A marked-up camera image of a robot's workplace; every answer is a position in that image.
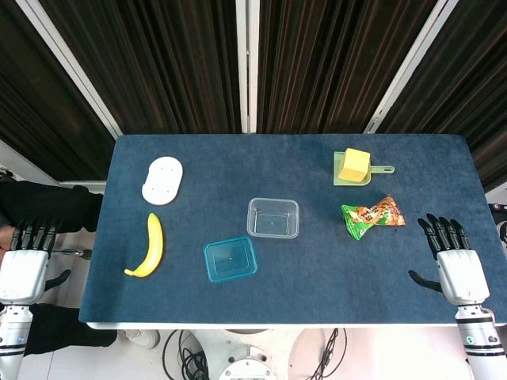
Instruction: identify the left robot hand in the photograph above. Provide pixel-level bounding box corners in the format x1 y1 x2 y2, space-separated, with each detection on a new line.
0 220 72 306

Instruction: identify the black floor cable bundle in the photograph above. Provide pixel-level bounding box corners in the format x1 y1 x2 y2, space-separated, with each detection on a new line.
162 328 209 380

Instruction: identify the light green dustpan tray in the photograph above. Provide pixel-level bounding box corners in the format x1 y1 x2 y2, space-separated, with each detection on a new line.
332 151 395 187

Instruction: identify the dark pleated curtain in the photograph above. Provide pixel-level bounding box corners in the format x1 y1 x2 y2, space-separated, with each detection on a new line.
0 0 507 193

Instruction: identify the metal rod tool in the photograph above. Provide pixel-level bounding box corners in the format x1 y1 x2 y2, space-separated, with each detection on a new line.
53 247 93 260

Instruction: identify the blue table cloth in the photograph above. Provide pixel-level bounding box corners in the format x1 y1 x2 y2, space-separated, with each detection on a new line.
78 134 501 326

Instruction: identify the white oval board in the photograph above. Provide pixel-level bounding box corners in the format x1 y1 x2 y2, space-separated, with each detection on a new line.
141 156 184 206

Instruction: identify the green orange snack bag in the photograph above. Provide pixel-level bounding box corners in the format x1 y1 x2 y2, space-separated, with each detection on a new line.
340 194 406 241

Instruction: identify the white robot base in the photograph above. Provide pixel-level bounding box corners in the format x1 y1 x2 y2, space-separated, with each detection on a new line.
193 328 302 380

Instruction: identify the yellow sponge cube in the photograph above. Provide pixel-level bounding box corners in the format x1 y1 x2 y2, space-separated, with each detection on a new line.
337 148 372 182

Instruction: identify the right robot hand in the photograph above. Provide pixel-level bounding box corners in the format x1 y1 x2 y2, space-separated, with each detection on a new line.
407 213 491 306

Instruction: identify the yellow banana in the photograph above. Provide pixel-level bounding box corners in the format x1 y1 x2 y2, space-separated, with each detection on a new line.
124 212 165 278

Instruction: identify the white frame post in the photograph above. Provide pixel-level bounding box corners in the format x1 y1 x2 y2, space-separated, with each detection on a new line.
364 0 460 134
235 0 261 134
15 0 124 139

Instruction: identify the white device with purple sticker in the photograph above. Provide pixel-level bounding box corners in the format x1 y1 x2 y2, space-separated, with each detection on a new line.
486 185 507 254

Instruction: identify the thin black floor cable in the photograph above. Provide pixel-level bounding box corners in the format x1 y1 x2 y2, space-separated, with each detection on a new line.
304 327 349 380

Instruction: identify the white sneaker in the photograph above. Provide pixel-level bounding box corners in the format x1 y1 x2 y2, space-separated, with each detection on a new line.
118 328 162 350

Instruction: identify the person in black clothes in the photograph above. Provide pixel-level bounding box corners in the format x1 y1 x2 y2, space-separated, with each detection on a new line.
0 180 119 357

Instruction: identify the clear plastic container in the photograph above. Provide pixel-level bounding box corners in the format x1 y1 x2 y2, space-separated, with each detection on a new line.
246 197 300 241

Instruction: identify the blue plastic lid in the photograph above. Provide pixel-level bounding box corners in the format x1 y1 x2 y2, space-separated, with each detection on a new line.
202 236 260 283

